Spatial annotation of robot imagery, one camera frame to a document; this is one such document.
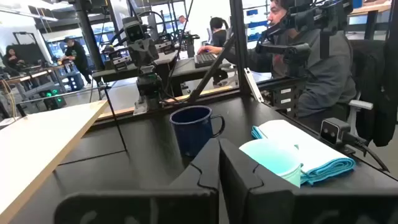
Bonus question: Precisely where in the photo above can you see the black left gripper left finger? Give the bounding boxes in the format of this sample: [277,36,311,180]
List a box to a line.
[54,138,221,224]

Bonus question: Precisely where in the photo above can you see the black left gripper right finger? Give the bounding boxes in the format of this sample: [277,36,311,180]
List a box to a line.
[221,138,398,224]

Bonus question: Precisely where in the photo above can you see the teal plastic mug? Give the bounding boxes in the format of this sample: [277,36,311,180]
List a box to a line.
[238,139,302,188]

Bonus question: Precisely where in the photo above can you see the dark blue enamel mug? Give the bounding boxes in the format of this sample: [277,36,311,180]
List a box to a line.
[169,105,226,158]

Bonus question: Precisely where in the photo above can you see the wooden shelf board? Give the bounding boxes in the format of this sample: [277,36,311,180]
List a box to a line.
[0,86,128,223]

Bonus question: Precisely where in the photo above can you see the black desk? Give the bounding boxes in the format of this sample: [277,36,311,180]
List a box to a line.
[91,49,239,97]

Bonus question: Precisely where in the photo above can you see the black keyboard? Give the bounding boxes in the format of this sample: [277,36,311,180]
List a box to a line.
[194,52,218,68]

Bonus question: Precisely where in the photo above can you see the black pillar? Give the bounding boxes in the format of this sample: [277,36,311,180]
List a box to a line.
[73,0,106,72]

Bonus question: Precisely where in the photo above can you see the wooden table side board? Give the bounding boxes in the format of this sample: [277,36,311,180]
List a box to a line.
[96,85,234,121]

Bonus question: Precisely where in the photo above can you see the folded teal cloth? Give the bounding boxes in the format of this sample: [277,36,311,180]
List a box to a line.
[251,119,356,186]

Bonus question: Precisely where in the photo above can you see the black device green lights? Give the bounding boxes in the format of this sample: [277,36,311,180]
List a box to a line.
[37,86,68,110]

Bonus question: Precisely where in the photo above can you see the white flat bar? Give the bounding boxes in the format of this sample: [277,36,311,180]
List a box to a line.
[244,67,264,103]

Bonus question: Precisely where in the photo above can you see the black control box white labels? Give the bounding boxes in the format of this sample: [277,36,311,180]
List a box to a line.
[259,77,307,118]

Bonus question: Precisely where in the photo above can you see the black office chair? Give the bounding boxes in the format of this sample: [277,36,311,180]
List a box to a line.
[347,39,398,147]

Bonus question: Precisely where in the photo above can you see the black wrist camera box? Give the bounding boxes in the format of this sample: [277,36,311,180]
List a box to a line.
[122,17,147,43]

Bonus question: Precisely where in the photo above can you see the black frame brace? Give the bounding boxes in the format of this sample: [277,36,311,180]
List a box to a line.
[186,34,238,104]

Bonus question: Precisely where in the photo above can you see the black frame post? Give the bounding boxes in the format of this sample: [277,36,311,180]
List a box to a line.
[229,0,251,96]

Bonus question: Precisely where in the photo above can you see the small black table camera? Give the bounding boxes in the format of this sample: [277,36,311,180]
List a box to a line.
[319,117,358,150]

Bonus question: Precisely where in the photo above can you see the black camera cable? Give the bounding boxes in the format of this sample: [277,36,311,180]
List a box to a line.
[343,132,390,172]

